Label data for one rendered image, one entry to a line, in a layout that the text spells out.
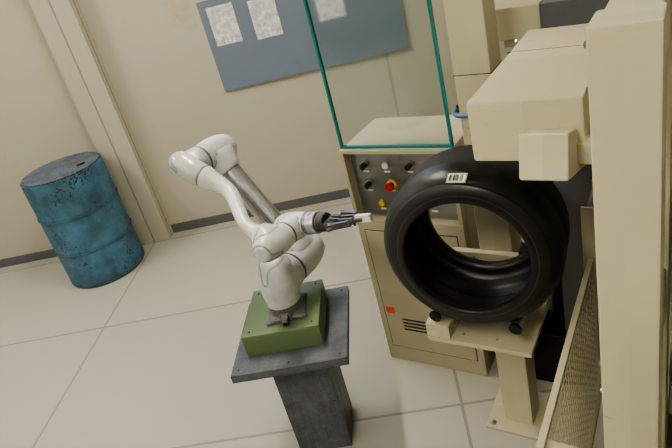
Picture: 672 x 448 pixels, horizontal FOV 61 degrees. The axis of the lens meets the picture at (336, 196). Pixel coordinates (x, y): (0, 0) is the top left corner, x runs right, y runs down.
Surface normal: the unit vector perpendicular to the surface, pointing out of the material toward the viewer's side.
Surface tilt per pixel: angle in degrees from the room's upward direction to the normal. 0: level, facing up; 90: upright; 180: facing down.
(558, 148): 72
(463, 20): 90
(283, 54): 90
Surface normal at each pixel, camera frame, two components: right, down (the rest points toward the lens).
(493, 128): -0.48, 0.48
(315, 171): -0.02, 0.44
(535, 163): -0.53, 0.19
